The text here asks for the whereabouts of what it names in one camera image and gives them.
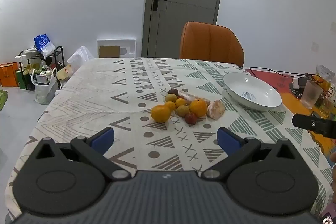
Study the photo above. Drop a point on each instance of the person's right hand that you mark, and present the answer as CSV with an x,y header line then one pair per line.
x,y
333,157

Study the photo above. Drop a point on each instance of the beige package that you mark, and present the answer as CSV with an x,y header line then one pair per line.
x,y
65,73

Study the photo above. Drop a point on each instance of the dark brown round fruit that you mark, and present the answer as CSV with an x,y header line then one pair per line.
x,y
173,92

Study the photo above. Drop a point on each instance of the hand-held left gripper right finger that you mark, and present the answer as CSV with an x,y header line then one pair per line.
x,y
228,138

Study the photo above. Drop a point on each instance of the small orange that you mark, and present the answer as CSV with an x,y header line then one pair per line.
x,y
170,105
180,102

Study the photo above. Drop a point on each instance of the translucent plastic cup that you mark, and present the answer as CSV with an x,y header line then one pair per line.
x,y
311,94

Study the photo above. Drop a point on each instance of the patterned white tablecloth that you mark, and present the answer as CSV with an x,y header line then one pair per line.
x,y
92,98

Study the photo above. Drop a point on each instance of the yellow snack bag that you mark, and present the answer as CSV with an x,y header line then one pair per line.
x,y
328,82

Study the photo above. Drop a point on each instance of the blue and white plastic bag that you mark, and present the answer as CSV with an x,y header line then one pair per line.
x,y
42,41

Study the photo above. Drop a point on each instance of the white foam packaging board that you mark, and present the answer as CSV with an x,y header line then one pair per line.
x,y
128,45

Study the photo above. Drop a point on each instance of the yellow-green round fruit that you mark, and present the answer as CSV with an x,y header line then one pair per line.
x,y
170,98
183,110

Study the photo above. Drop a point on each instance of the orange paper bag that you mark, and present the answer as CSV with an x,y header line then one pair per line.
x,y
9,74

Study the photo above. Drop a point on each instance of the green cloth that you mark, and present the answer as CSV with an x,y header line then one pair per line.
x,y
2,99

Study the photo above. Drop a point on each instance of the black shoe rack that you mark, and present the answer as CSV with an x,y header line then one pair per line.
x,y
59,52

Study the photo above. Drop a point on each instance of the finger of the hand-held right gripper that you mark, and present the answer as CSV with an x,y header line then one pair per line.
x,y
312,124

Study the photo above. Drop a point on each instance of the white charger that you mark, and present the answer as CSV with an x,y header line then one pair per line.
x,y
298,82

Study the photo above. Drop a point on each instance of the large orange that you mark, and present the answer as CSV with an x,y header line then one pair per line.
x,y
160,113
198,108

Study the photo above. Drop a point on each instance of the brown cardboard piece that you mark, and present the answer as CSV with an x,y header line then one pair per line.
x,y
109,51

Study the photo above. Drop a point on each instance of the orange leather chair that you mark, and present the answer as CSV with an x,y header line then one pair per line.
x,y
210,43

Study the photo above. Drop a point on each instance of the peeled citrus segment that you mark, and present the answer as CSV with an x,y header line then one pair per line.
x,y
216,109

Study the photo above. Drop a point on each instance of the crumpled white plastic bag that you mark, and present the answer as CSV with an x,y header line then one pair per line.
x,y
80,57

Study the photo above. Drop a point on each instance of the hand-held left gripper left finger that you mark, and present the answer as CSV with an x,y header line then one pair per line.
x,y
103,138

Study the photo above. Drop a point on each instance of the pale green slipper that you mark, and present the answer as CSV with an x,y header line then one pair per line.
x,y
31,67

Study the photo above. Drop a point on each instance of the white ceramic bowl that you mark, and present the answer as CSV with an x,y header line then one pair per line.
x,y
252,85

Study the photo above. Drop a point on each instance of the red and orange mat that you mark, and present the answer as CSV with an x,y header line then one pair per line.
x,y
270,79

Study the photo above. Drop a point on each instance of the green box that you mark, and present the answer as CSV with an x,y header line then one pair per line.
x,y
20,79

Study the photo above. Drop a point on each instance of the red plum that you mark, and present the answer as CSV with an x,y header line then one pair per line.
x,y
190,118

